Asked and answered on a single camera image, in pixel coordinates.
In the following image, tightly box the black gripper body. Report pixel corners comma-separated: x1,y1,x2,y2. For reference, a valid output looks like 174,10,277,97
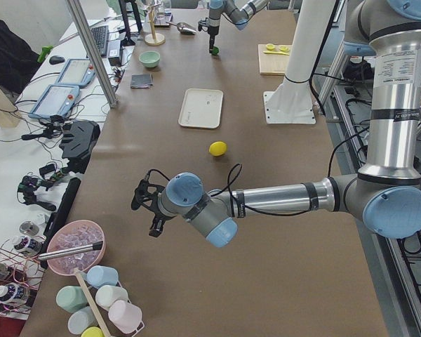
208,25,219,39
151,208,175,228

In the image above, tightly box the yellow lemon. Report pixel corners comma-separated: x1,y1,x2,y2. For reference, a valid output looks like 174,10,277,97
208,141,227,157

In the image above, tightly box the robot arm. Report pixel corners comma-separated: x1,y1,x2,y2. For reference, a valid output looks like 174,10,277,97
205,0,268,55
131,1,421,247

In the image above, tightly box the cream rabbit tray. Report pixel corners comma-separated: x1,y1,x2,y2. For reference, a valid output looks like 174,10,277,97
178,88,224,129

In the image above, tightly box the metal scoop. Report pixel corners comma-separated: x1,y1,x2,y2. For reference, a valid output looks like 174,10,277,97
167,22,196,35

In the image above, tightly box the wooden cup stand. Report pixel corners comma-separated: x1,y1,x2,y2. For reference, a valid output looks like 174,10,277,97
139,1,165,46

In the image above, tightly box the yellow plastic knife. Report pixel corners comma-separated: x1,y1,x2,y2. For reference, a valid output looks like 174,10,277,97
262,51,290,56

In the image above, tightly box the green ceramic bowl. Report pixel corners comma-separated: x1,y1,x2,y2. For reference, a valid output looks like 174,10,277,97
139,51,161,69

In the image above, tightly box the wooden cutting board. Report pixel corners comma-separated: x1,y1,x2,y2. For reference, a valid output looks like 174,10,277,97
258,44,292,76

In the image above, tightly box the blue plastic cup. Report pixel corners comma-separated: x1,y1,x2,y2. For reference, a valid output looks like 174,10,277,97
86,265,119,289

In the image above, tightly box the pink bowl with ice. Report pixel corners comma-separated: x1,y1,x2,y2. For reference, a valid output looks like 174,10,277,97
47,220,106,276

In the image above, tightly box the grey folded cloth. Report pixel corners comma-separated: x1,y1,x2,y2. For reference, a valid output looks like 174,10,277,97
130,74,153,89

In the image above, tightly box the white plastic cup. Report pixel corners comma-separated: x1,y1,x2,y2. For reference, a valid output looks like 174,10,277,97
95,285,128,311

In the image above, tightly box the wooden spoon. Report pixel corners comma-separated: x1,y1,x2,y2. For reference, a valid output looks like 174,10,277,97
74,269,111,337

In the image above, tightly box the pink plastic cup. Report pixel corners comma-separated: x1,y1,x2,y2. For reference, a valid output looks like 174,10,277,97
108,300,145,334

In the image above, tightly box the black keyboard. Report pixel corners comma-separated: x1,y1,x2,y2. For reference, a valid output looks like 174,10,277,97
91,25,109,57

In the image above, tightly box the green plastic cup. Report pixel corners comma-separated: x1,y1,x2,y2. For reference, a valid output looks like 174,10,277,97
56,286,88,313

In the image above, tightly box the grey plastic cup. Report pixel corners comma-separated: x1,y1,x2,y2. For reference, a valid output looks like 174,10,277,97
67,306,98,335

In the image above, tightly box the yellow plastic cup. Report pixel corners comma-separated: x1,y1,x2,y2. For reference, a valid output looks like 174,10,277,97
81,326,105,337

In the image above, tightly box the teach pendant tablet far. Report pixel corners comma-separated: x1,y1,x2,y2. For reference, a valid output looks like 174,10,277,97
56,58,95,88

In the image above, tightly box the teach pendant tablet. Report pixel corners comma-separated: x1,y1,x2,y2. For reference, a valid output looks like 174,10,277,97
56,58,95,88
28,84,80,119

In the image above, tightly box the teach pendant tablet near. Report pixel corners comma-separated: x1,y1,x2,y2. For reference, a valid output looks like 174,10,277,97
28,84,80,119

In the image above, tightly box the black computer mouse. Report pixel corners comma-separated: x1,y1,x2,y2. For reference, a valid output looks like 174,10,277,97
49,55,65,65

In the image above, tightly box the seated person in black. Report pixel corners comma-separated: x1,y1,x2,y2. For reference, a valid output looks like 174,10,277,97
0,20,41,94

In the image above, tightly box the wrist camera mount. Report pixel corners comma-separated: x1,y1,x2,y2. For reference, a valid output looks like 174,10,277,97
198,18,209,32
131,168,166,213

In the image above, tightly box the metal tongs handle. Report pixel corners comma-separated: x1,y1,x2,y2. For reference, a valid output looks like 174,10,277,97
37,241,105,261

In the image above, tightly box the white camera pole mount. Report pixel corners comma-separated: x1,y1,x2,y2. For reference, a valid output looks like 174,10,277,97
264,0,339,124

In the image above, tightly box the black plastic bracket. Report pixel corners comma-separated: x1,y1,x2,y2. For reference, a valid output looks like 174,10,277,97
59,121,100,173

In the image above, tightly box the aluminium frame post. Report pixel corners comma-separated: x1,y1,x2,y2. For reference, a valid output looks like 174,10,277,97
66,0,118,108

